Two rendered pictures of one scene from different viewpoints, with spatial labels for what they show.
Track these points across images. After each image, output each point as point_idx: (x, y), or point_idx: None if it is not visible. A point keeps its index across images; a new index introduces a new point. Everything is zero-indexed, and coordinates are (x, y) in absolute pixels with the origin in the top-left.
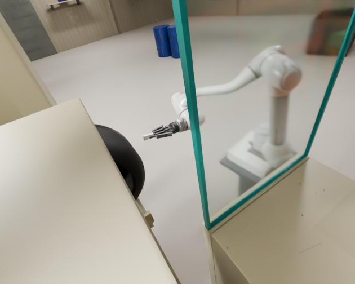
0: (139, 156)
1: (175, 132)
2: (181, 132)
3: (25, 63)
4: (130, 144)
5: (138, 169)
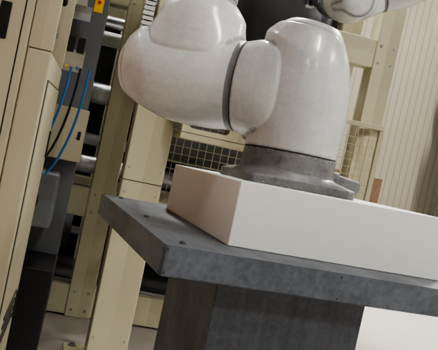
0: (262, 1)
1: (315, 2)
2: (319, 10)
3: None
4: None
5: (238, 9)
